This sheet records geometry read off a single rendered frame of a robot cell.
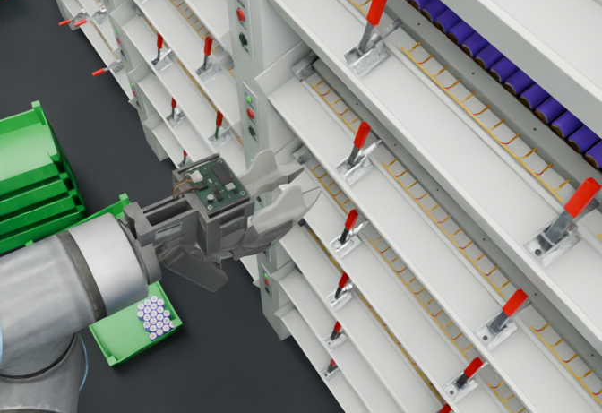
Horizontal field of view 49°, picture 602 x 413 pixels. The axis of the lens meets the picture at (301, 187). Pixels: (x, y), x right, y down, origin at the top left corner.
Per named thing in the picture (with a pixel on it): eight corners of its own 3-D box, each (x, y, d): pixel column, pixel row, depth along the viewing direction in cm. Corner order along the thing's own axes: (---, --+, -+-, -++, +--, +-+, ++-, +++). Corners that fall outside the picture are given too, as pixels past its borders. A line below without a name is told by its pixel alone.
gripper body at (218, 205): (262, 201, 63) (146, 253, 58) (257, 249, 70) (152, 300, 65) (223, 147, 67) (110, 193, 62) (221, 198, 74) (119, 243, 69)
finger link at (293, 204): (339, 182, 68) (257, 209, 65) (331, 215, 73) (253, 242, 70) (325, 160, 70) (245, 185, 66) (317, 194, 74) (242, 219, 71)
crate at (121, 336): (183, 327, 176) (183, 323, 169) (112, 369, 170) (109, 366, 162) (128, 232, 182) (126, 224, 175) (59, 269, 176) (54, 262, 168)
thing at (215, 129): (257, 209, 137) (232, 184, 124) (130, 37, 165) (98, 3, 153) (334, 147, 137) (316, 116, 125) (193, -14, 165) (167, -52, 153)
